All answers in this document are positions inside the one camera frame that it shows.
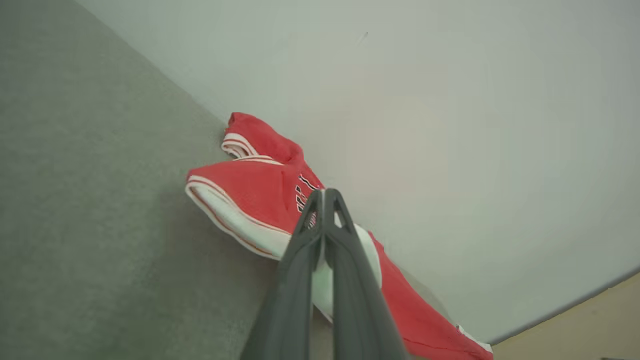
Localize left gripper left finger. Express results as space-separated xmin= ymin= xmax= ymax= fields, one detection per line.
xmin=240 ymin=189 xmax=325 ymax=360

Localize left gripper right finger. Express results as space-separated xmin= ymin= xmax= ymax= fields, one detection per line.
xmin=322 ymin=188 xmax=411 ymax=360

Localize red white sports t-shirt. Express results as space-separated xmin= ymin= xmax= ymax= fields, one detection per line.
xmin=185 ymin=112 xmax=495 ymax=360

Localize grey fabric sofa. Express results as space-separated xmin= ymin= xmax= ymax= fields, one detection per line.
xmin=0 ymin=0 xmax=456 ymax=360

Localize tan wooden board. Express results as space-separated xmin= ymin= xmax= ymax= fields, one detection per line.
xmin=492 ymin=272 xmax=640 ymax=360

